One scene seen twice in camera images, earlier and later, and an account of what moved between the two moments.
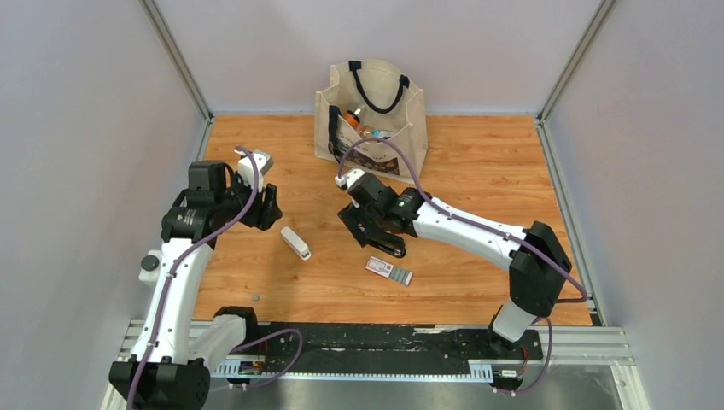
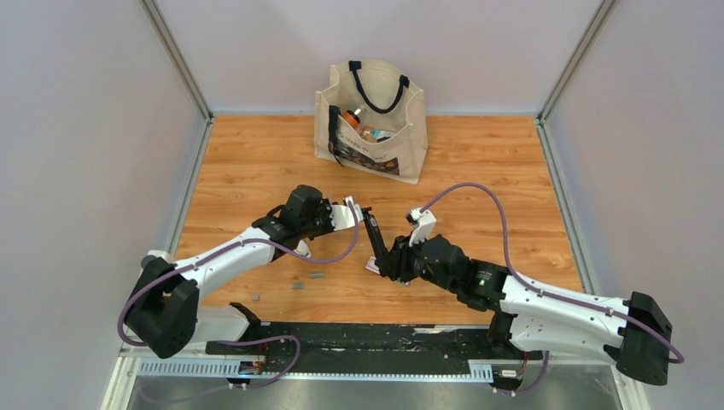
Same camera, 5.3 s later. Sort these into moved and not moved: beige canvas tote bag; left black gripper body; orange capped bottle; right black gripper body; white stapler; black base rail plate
Moved: right black gripper body; left black gripper body
Not moved: white stapler; black base rail plate; orange capped bottle; beige canvas tote bag
